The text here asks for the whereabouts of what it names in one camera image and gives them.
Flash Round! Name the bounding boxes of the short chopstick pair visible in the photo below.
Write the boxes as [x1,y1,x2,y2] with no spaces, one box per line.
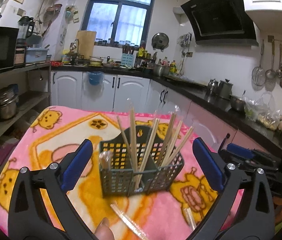
[165,126,194,165]

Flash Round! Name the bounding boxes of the wooden chopstick pair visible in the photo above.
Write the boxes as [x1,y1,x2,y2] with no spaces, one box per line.
[99,151,113,170]

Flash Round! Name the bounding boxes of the person's left hand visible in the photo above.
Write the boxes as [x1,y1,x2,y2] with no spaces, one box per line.
[94,217,115,240]

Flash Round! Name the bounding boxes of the plastic bag of vegetables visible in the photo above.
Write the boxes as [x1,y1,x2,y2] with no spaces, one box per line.
[243,92,281,131]

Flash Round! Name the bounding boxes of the steel pot beside kettle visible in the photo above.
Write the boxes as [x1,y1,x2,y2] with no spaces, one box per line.
[217,79,233,99]

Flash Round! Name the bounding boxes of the pink cartoon blanket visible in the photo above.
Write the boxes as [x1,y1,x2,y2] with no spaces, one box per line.
[0,106,218,239]

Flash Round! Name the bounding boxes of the steel kettle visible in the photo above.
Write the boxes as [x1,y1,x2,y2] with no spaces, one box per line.
[207,79,218,94]

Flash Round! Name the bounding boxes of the hanging steel strainer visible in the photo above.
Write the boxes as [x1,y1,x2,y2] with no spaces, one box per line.
[251,40,266,87]

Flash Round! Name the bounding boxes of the hanging steel ladle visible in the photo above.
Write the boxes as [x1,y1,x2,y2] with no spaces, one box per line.
[266,39,276,81]

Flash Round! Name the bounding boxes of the dark green utensil basket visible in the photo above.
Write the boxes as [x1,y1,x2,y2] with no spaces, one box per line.
[99,126,184,197]

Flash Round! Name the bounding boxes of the yellow oil bottle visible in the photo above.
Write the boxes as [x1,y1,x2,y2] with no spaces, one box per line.
[170,60,177,74]

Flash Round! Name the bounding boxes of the stacked steel pots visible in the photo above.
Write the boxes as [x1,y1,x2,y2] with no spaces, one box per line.
[0,84,19,120]

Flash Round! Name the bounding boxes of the steel pot on counter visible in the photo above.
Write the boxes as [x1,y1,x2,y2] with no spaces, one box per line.
[153,64,170,77]

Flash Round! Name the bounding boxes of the black range hood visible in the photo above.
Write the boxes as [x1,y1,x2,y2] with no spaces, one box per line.
[181,0,258,47]

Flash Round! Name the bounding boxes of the hanging pot lid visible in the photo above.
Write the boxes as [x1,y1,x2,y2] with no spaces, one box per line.
[151,33,170,51]

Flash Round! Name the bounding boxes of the blue hanging basket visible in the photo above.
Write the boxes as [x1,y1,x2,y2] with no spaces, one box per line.
[88,72,104,86]

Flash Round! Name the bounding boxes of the light blue knife block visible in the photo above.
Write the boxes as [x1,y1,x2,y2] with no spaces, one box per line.
[120,53,135,67]

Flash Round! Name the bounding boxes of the blue dish box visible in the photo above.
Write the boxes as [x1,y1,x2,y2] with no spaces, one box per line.
[25,48,49,63]

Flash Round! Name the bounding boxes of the wooden cutting board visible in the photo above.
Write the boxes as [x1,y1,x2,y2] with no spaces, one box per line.
[76,30,97,59]

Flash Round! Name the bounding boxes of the black blender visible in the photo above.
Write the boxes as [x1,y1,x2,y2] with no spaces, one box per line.
[17,16,35,46]

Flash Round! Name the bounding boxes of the dark framed window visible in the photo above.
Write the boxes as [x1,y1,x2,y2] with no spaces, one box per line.
[81,0,154,47]

